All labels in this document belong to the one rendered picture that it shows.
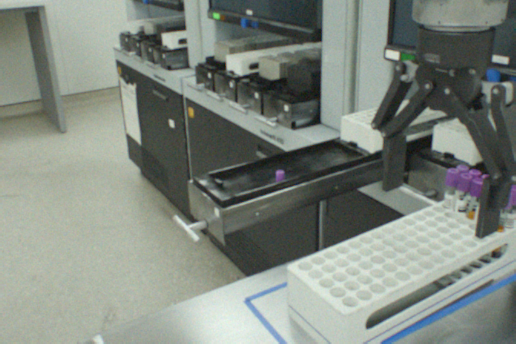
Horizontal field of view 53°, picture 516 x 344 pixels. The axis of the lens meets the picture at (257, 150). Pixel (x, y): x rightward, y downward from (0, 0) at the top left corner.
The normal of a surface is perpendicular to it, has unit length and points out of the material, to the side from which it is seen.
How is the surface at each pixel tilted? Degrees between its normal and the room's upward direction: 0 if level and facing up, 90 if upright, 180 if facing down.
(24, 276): 0
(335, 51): 90
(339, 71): 90
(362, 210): 90
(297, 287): 90
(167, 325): 0
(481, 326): 0
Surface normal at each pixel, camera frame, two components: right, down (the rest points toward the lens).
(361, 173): 0.53, 0.31
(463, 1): -0.26, 0.37
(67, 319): -0.03, -0.92
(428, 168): -0.85, 0.22
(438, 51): -0.65, 0.30
